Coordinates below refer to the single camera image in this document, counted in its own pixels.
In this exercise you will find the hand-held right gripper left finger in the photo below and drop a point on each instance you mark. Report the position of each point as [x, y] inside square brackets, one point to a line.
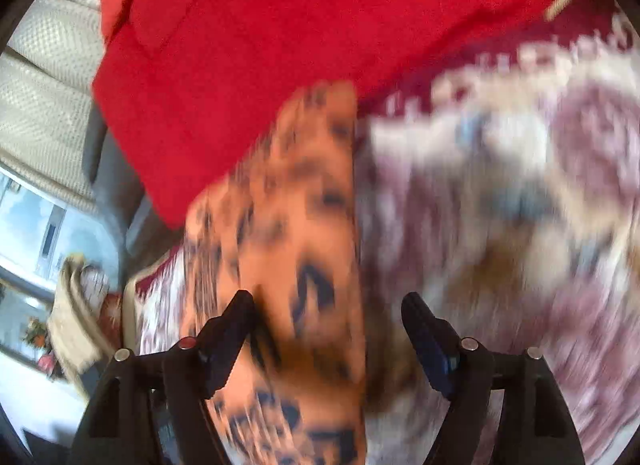
[227, 345]

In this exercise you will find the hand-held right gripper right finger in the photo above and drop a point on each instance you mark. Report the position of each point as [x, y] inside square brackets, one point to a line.
[432, 345]

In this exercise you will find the grey cushion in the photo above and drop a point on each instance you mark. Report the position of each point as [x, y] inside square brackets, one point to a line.
[115, 195]

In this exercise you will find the beige quilted headboard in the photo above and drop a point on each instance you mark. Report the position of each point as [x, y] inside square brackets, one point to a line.
[50, 75]

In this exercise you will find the glass window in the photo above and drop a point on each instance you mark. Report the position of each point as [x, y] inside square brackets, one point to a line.
[30, 255]

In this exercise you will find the red cloth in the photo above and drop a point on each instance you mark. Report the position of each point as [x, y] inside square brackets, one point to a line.
[280, 55]

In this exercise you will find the floral plush blanket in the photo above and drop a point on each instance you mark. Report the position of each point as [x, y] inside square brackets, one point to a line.
[490, 225]

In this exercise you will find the orange floral print garment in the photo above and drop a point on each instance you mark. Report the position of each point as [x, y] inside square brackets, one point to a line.
[280, 285]

